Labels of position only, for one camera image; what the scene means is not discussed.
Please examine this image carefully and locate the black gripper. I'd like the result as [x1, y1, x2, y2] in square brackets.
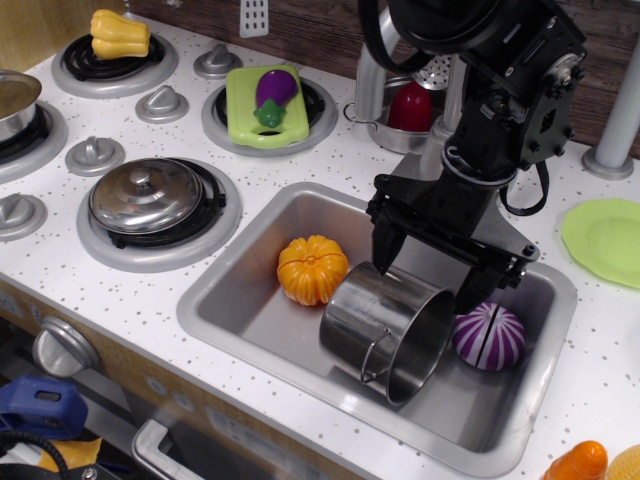
[367, 172, 540, 315]

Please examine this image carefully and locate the stainless steel pot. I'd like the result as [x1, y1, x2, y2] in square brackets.
[319, 262, 455, 407]

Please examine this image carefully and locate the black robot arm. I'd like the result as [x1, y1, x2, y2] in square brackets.
[358, 1, 586, 314]

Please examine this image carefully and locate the small steel pot at back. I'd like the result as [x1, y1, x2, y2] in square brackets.
[343, 77, 444, 154]

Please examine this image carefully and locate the red toy item in pot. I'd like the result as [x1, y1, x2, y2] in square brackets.
[387, 81, 432, 133]

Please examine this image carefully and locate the silver toy sink basin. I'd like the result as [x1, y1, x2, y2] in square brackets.
[177, 183, 577, 478]

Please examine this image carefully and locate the steel pot lid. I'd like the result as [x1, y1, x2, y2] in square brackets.
[89, 158, 204, 234]

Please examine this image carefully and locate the steel pot on left burner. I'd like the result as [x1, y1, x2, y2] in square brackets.
[0, 70, 42, 142]

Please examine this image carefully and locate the purple striped toy onion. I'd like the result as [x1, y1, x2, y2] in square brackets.
[452, 302, 526, 372]

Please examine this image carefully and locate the orange toy pumpkin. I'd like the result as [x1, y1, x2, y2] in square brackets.
[276, 235, 349, 306]

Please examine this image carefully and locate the green toy plate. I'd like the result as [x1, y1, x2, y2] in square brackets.
[561, 199, 639, 289]

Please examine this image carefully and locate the silver slotted ladle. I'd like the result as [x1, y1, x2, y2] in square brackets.
[412, 55, 452, 91]

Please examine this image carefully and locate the back right stove burner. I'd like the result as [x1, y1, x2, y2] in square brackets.
[201, 77, 338, 158]

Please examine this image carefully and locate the stove burner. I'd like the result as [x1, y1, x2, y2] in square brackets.
[201, 77, 338, 158]
[76, 158, 241, 273]
[1, 100, 68, 184]
[51, 34, 178, 99]

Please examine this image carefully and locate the silver toy faucet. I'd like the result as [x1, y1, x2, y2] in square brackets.
[353, 4, 516, 231]

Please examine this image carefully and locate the front right stove burner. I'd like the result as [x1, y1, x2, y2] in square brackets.
[76, 158, 241, 273]

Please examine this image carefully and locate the green toy cutting board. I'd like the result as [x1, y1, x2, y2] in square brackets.
[226, 65, 309, 149]

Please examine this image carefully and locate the purple toy eggplant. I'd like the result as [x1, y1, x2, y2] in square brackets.
[254, 69, 299, 128]

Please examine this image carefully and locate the orange toy bottle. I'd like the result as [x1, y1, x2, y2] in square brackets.
[541, 440, 609, 480]

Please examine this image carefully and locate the yellow mesh toy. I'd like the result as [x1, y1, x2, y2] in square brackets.
[606, 445, 640, 480]

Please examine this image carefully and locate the silver stove knob top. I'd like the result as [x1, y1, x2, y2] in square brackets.
[193, 44, 243, 80]

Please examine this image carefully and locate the silver stove knob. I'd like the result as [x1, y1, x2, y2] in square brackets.
[193, 44, 243, 80]
[65, 136, 125, 177]
[135, 85, 189, 124]

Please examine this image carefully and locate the silver stove knob middle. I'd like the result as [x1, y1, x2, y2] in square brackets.
[135, 85, 189, 124]

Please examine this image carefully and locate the silver stove knob lower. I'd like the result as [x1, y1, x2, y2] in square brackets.
[65, 136, 125, 177]

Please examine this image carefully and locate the silver oven knob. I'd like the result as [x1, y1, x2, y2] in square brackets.
[32, 316, 100, 378]

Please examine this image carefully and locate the yellow toy bell pepper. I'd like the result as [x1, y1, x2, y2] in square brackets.
[90, 9, 151, 60]

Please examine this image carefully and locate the back left stove burner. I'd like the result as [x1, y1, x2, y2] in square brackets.
[51, 34, 178, 99]

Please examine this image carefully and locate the yellow cloth lower left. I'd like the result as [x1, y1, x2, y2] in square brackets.
[37, 438, 102, 472]

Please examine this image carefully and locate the silver stove knob left edge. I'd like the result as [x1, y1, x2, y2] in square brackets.
[1, 193, 47, 241]

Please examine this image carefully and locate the grey post with base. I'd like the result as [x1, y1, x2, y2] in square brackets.
[581, 41, 639, 180]

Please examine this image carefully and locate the silver oven door handle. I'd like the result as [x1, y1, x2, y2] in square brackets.
[131, 419, 201, 480]

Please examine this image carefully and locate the black cable lower left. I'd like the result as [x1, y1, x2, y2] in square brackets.
[0, 429, 71, 480]

